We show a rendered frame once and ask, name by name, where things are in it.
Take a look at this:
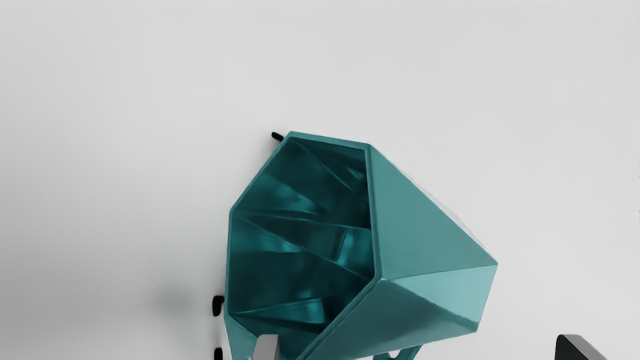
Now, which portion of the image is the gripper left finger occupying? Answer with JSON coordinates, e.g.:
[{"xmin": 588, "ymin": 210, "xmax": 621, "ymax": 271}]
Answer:
[{"xmin": 252, "ymin": 334, "xmax": 281, "ymax": 360}]

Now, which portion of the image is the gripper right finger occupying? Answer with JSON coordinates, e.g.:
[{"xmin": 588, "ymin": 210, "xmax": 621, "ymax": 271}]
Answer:
[{"xmin": 555, "ymin": 334, "xmax": 608, "ymax": 360}]

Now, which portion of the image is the teal faceted mug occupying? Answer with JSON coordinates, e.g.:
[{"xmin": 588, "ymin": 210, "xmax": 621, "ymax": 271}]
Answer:
[{"xmin": 223, "ymin": 131, "xmax": 499, "ymax": 360}]

